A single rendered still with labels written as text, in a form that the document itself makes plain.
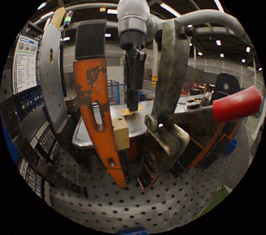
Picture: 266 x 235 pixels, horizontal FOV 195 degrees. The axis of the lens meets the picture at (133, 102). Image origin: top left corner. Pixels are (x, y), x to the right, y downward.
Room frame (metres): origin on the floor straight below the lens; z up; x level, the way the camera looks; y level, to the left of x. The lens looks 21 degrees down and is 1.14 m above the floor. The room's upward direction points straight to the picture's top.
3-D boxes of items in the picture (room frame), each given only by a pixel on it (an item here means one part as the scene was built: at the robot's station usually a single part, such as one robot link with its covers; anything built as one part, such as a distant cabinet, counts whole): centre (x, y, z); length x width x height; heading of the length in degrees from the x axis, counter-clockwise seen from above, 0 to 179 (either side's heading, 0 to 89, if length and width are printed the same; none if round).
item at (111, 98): (2.38, 0.97, 0.47); 1.20 x 0.80 x 0.95; 24
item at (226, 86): (0.19, -0.42, 0.94); 0.18 x 0.13 x 0.49; 111
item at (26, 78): (0.14, 0.55, 1.30); 0.23 x 0.02 x 0.31; 21
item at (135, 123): (0.43, -0.45, 1.00); 1.38 x 0.22 x 0.02; 111
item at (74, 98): (0.27, 0.30, 0.88); 0.08 x 0.08 x 0.36; 21
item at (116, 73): (8.08, 2.19, 1.22); 2.40 x 0.54 x 2.45; 116
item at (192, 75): (4.90, -4.53, 1.00); 3.44 x 0.14 x 2.00; 116
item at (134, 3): (0.26, 0.00, 1.40); 0.13 x 0.11 x 0.16; 159
